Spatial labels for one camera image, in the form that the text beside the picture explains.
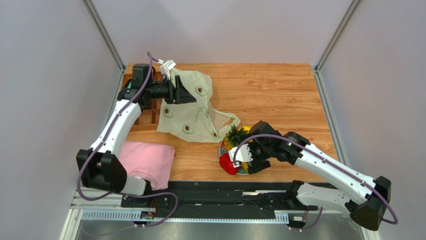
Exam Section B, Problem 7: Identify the red teal floral plate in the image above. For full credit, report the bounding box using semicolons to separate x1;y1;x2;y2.
218;138;249;176

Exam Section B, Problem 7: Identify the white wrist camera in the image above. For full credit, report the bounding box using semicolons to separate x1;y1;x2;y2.
228;143;254;168
157;59;176;80

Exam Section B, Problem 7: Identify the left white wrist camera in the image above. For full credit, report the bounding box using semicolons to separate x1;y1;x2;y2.
157;59;176;80

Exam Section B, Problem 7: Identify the fake papaya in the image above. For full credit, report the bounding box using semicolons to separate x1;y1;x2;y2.
241;162;249;173

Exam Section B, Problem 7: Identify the pink folded cloth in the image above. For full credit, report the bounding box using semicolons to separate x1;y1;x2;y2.
118;141;176;190

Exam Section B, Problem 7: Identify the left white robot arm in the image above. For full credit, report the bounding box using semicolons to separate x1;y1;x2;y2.
76;60;197;196

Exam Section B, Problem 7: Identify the fake yellow lemon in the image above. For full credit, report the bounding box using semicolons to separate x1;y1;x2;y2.
241;125;251;132

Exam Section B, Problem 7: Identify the avocado print plastic bag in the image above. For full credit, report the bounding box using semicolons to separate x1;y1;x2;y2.
156;68;241;143

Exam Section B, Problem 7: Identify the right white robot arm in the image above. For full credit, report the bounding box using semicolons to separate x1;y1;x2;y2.
231;121;399;231

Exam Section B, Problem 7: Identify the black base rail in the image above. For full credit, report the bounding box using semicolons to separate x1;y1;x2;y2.
120;181;319;220

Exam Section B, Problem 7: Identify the wooden divider tray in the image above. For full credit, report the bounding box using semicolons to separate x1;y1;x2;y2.
122;67;162;132

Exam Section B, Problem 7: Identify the fake pineapple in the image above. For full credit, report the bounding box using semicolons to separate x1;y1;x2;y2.
222;125;249;151

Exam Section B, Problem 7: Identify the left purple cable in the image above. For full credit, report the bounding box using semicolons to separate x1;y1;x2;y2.
75;51;179;228

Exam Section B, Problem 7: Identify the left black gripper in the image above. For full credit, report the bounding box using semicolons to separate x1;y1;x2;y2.
145;75;196;105

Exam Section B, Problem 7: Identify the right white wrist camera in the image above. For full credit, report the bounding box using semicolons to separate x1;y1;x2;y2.
228;143;254;168

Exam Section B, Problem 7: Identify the fake red apple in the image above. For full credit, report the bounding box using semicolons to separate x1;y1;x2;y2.
219;152;238;176

